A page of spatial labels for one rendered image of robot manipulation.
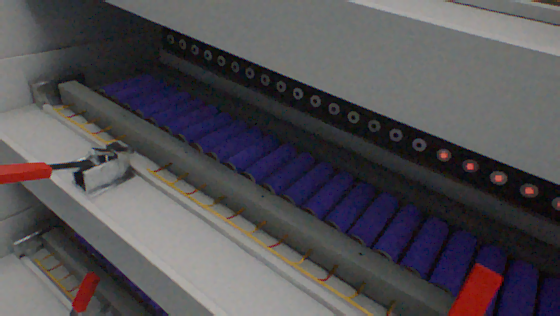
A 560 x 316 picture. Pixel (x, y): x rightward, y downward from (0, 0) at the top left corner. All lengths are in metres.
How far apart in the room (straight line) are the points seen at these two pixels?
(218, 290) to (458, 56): 0.19
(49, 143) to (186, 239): 0.17
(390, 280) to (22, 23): 0.39
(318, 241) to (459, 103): 0.14
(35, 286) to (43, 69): 0.24
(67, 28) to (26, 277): 0.28
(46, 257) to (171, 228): 0.26
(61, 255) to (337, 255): 0.34
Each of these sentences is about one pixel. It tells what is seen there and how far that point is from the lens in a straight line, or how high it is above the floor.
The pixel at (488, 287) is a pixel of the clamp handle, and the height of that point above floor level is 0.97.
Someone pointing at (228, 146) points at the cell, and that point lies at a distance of 0.35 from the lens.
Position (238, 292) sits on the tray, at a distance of 0.26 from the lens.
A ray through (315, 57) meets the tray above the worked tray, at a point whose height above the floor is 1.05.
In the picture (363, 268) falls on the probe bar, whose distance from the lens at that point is 0.26.
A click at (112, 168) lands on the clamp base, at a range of 0.33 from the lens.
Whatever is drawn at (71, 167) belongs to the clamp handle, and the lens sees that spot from 0.32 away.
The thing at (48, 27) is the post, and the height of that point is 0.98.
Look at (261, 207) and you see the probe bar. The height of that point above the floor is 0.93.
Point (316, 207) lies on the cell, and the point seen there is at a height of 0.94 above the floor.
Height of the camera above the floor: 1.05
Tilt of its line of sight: 18 degrees down
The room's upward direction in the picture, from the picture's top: 19 degrees clockwise
